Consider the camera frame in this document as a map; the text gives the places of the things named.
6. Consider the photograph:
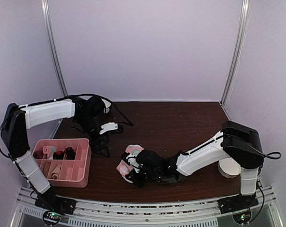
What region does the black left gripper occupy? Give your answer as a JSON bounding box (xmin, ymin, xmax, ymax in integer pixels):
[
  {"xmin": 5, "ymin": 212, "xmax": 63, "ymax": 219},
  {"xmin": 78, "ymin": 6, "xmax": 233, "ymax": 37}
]
[{"xmin": 75, "ymin": 115, "xmax": 111, "ymax": 158}]

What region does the pink sock with teal patches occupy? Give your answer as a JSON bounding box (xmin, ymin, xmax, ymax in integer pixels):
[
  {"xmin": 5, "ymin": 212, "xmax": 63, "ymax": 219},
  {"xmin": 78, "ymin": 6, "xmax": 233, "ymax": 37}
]
[{"xmin": 116, "ymin": 145, "xmax": 144, "ymax": 183}]

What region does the brown beige argyle sock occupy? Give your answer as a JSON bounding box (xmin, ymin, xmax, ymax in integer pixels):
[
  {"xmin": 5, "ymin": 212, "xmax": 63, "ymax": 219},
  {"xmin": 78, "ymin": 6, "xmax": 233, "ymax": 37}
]
[{"xmin": 53, "ymin": 147, "xmax": 76, "ymax": 160}]

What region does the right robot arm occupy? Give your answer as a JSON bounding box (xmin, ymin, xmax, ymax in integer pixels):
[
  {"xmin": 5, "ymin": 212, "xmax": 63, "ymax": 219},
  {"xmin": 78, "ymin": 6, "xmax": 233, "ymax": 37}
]
[{"xmin": 125, "ymin": 121, "xmax": 282, "ymax": 209}]

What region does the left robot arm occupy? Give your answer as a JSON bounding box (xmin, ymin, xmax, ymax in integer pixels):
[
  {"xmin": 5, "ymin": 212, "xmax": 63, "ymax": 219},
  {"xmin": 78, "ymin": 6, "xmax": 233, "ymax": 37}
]
[{"xmin": 0, "ymin": 94, "xmax": 124, "ymax": 210}]

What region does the pink plastic organizer tray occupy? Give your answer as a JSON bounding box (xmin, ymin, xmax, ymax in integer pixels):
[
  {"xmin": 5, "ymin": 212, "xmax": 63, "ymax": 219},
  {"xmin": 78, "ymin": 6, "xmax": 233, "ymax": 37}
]
[{"xmin": 32, "ymin": 138, "xmax": 91, "ymax": 188}]

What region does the dark blue white bowl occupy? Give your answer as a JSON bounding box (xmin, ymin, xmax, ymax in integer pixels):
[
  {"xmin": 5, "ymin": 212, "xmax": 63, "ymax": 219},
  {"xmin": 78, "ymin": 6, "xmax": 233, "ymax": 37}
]
[{"xmin": 102, "ymin": 99, "xmax": 112, "ymax": 114}]

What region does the white paper-lined bowl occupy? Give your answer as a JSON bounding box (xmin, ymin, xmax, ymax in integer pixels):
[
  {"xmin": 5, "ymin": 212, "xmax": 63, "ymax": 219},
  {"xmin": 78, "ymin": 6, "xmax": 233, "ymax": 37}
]
[{"xmin": 218, "ymin": 157, "xmax": 241, "ymax": 179}]

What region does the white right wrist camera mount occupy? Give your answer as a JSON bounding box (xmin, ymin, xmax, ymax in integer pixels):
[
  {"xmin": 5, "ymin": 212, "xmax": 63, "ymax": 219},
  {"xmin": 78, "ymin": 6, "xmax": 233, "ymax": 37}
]
[{"xmin": 123, "ymin": 153, "xmax": 137, "ymax": 166}]

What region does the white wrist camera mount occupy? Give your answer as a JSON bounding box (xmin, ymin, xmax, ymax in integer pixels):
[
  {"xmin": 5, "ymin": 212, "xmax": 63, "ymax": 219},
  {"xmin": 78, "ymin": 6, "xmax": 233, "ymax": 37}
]
[
  {"xmin": 99, "ymin": 122, "xmax": 118, "ymax": 135},
  {"xmin": 123, "ymin": 153, "xmax": 137, "ymax": 166}
]

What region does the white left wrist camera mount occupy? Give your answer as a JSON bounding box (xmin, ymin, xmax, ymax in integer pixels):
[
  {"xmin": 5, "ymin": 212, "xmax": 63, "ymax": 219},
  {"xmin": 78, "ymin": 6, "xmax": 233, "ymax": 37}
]
[{"xmin": 99, "ymin": 122, "xmax": 118, "ymax": 135}]

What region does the aluminium front rail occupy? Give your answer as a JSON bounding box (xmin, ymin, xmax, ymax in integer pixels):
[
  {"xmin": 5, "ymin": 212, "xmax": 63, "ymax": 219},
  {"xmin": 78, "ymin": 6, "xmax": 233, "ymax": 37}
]
[{"xmin": 8, "ymin": 186, "xmax": 286, "ymax": 227}]

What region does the grey aluminium frame post left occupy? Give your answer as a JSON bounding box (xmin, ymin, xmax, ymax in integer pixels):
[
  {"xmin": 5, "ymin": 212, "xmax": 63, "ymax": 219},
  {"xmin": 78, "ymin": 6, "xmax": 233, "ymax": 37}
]
[{"xmin": 41, "ymin": 0, "xmax": 68, "ymax": 96}]

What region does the grey aluminium frame post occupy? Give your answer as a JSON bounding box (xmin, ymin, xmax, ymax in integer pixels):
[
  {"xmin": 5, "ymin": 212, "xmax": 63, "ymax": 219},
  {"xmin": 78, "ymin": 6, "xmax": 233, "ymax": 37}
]
[
  {"xmin": 220, "ymin": 0, "xmax": 250, "ymax": 119},
  {"xmin": 41, "ymin": 0, "xmax": 68, "ymax": 96}
]

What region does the grey aluminium frame post right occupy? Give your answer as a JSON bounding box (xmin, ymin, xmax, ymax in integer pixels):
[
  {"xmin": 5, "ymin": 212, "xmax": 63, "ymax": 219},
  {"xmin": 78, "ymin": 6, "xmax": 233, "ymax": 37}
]
[{"xmin": 220, "ymin": 0, "xmax": 250, "ymax": 119}]

